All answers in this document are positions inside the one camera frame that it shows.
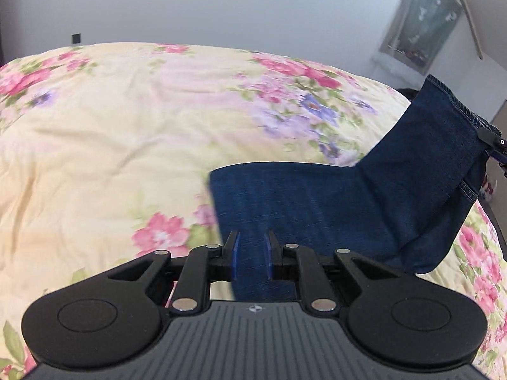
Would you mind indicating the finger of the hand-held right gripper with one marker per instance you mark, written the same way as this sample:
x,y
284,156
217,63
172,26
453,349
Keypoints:
x,y
495,142

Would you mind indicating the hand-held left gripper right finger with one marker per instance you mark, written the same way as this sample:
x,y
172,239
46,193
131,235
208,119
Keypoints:
x,y
270,255

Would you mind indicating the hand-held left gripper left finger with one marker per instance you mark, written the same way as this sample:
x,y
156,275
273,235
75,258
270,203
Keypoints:
x,y
236,255

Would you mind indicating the blue denim pants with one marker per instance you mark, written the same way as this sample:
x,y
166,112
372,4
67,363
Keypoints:
x,y
356,202

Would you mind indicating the black jacket pile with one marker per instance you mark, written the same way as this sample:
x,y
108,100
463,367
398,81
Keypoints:
x,y
408,95

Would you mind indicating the grey printed curtain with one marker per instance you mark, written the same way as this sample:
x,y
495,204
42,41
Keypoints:
x,y
424,16

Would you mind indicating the floral yellow blanket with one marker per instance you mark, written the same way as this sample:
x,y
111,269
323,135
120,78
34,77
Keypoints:
x,y
111,138

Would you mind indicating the beige wall conduit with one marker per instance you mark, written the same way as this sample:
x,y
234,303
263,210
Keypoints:
x,y
467,12

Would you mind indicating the black wall socket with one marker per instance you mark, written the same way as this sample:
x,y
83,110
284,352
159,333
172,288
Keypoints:
x,y
76,38

